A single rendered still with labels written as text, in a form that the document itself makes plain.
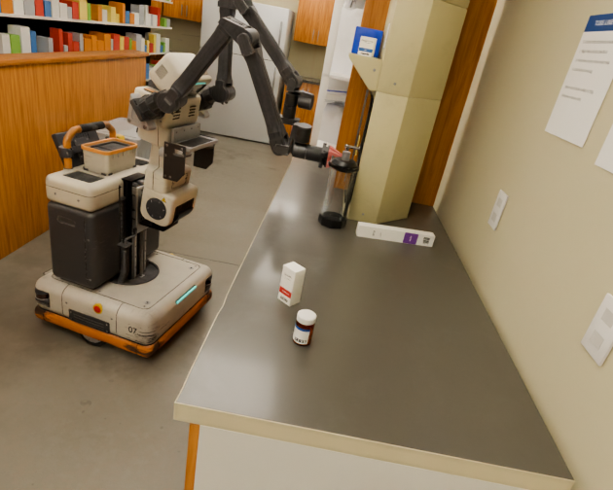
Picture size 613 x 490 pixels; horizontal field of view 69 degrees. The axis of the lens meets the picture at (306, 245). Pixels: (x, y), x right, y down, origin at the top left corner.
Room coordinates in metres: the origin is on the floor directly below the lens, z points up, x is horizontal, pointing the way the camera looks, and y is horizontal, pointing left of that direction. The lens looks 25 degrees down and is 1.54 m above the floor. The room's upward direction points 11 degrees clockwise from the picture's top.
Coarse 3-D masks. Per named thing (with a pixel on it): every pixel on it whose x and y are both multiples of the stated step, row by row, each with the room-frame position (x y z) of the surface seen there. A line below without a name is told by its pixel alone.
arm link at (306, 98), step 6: (288, 84) 2.02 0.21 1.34; (294, 84) 2.02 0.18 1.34; (288, 90) 2.02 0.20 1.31; (294, 90) 2.02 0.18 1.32; (300, 90) 2.05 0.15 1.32; (300, 96) 2.03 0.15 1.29; (306, 96) 2.03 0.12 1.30; (312, 96) 2.03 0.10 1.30; (300, 102) 2.02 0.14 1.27; (306, 102) 2.02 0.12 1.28; (312, 102) 2.05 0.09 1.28; (306, 108) 2.02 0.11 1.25
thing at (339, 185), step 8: (344, 168) 1.47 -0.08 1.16; (352, 168) 1.48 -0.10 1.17; (328, 176) 1.52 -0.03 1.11; (336, 176) 1.48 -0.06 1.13; (344, 176) 1.48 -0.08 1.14; (352, 176) 1.49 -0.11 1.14; (328, 184) 1.50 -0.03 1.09; (336, 184) 1.48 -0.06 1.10; (344, 184) 1.48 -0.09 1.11; (328, 192) 1.49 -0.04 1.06; (336, 192) 1.48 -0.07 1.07; (344, 192) 1.48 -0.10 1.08; (328, 200) 1.49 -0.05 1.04; (336, 200) 1.47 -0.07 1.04; (344, 200) 1.48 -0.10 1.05; (328, 208) 1.48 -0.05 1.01; (336, 208) 1.47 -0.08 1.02; (344, 208) 1.49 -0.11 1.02; (328, 216) 1.48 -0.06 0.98; (336, 216) 1.48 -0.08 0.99; (344, 216) 1.50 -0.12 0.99
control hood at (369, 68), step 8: (352, 56) 1.60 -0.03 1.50; (360, 56) 1.60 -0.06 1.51; (368, 56) 1.65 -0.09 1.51; (360, 64) 1.60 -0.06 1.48; (368, 64) 1.60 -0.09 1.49; (376, 64) 1.60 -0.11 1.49; (360, 72) 1.60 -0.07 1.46; (368, 72) 1.60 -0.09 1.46; (376, 72) 1.60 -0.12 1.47; (368, 80) 1.60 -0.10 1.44; (376, 80) 1.60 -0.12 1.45; (368, 88) 1.60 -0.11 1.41; (376, 88) 1.60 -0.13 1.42
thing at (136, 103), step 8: (144, 96) 1.70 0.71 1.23; (152, 96) 1.69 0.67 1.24; (136, 104) 1.69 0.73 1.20; (144, 104) 1.68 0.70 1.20; (152, 104) 1.69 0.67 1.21; (136, 112) 1.67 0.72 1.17; (144, 112) 1.68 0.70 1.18; (152, 112) 1.69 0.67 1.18; (160, 112) 1.73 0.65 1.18; (144, 120) 1.67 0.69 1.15
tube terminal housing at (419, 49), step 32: (416, 0) 1.60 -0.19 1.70; (384, 32) 1.83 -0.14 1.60; (416, 32) 1.60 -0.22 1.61; (448, 32) 1.69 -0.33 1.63; (384, 64) 1.60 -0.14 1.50; (416, 64) 1.60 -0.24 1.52; (448, 64) 1.72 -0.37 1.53; (384, 96) 1.60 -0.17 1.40; (416, 96) 1.63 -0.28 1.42; (384, 128) 1.60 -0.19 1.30; (416, 128) 1.67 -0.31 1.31; (384, 160) 1.60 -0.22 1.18; (416, 160) 1.71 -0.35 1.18; (384, 192) 1.60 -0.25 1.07
